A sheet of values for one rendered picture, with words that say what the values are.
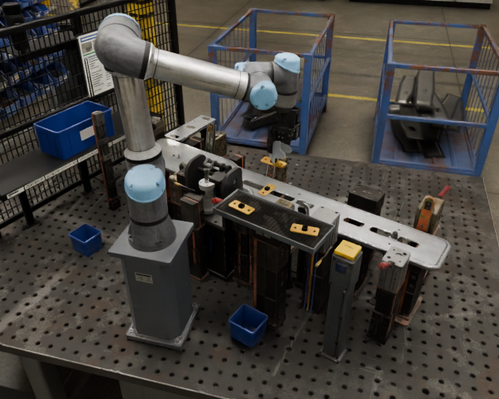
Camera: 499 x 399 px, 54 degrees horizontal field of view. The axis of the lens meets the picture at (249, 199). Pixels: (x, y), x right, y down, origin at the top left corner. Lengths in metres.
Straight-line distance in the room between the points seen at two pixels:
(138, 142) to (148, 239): 0.29
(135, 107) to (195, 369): 0.87
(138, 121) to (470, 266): 1.47
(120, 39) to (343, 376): 1.22
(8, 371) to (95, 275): 0.90
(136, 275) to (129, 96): 0.55
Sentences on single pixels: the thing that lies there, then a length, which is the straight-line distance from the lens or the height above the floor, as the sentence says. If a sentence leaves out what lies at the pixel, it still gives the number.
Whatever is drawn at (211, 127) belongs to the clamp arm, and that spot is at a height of 1.10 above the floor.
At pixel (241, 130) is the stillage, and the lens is 4.34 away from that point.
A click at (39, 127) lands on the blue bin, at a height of 1.16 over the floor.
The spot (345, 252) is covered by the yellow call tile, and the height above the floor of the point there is 1.16.
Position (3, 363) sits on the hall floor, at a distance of 2.90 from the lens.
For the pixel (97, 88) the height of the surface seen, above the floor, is 1.18.
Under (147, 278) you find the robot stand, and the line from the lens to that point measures 1.60.
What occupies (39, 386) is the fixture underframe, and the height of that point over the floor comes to 0.42.
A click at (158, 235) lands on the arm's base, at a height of 1.14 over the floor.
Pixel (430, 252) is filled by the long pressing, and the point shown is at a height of 1.00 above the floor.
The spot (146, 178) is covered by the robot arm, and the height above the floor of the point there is 1.33.
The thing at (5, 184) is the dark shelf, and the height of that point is 1.03.
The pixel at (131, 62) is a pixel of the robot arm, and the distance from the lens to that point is 1.30.
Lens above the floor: 2.09
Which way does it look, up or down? 34 degrees down
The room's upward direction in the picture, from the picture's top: straight up
